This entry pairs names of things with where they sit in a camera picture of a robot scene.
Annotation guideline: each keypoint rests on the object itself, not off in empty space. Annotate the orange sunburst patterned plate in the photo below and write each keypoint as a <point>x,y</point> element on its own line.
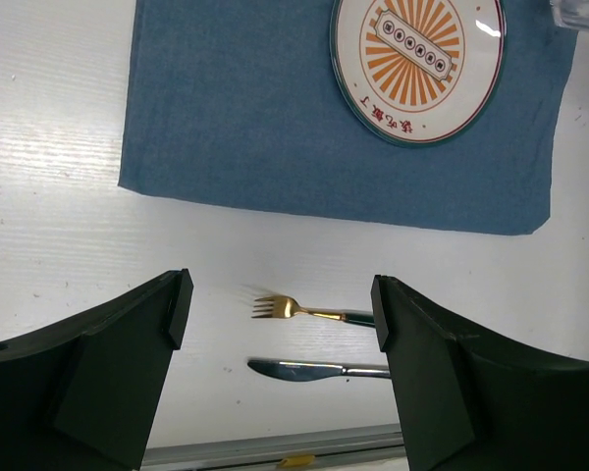
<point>418,72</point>

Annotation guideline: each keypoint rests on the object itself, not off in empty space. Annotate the blue cloth placemat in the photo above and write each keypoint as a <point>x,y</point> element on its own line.
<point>236,104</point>

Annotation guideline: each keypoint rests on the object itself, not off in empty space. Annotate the clear plastic cup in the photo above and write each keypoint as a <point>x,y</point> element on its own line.
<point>573,14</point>

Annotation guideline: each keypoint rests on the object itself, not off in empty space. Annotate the silver table knife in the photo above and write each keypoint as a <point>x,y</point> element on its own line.
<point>300,372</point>

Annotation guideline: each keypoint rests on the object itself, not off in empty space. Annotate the aluminium front rail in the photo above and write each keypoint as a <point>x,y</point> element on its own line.
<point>344,447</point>

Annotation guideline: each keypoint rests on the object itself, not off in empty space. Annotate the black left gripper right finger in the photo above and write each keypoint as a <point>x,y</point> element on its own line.
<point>469,398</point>

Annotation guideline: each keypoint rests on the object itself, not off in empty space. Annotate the gold fork dark handle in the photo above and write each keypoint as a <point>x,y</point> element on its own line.
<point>279,306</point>

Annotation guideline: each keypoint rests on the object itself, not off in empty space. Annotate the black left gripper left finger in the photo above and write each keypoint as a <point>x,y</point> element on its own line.
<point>82,393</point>

